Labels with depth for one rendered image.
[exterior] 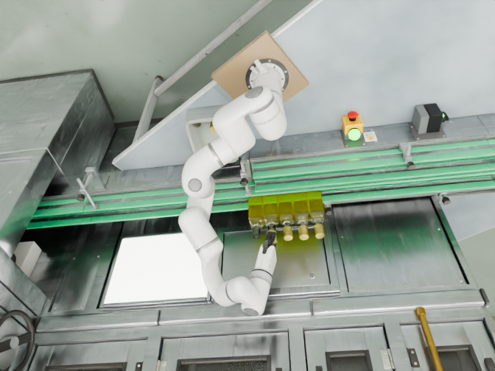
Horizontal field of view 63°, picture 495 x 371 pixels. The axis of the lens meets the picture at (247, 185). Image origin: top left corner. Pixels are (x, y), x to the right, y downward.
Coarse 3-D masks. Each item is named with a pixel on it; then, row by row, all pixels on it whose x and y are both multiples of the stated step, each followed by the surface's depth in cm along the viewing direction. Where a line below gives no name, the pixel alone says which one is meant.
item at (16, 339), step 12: (12, 312) 134; (24, 312) 140; (0, 324) 129; (12, 324) 140; (0, 336) 134; (12, 336) 135; (24, 336) 140; (0, 348) 128; (12, 348) 133; (0, 360) 133; (12, 360) 138; (24, 360) 139
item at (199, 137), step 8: (192, 120) 150; (200, 120) 149; (208, 120) 149; (192, 128) 157; (200, 128) 160; (208, 128) 160; (192, 136) 156; (200, 136) 163; (208, 136) 163; (216, 136) 163; (192, 144) 157; (200, 144) 166; (232, 160) 163
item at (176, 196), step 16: (432, 176) 152; (448, 176) 151; (464, 176) 151; (144, 192) 169; (160, 192) 168; (176, 192) 166; (224, 192) 162; (240, 192) 161; (256, 192) 160; (272, 192) 158; (288, 192) 158; (48, 208) 171; (64, 208) 169; (80, 208) 168; (112, 208) 165
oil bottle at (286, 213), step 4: (280, 196) 158; (284, 196) 158; (288, 196) 158; (280, 200) 156; (284, 200) 156; (288, 200) 156; (280, 204) 155; (284, 204) 155; (288, 204) 155; (280, 208) 153; (284, 208) 153; (288, 208) 153; (292, 208) 153; (280, 212) 152; (284, 212) 152; (288, 212) 152; (292, 212) 152; (280, 216) 151; (284, 216) 151; (288, 216) 150; (292, 216) 151; (280, 220) 151; (284, 220) 150; (288, 220) 150; (292, 220) 151; (280, 224) 153; (292, 224) 152
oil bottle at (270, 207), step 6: (264, 198) 158; (270, 198) 158; (276, 198) 158; (264, 204) 156; (270, 204) 156; (276, 204) 155; (264, 210) 154; (270, 210) 153; (276, 210) 153; (264, 216) 152; (270, 216) 151; (276, 216) 151; (264, 222) 153; (276, 222) 151
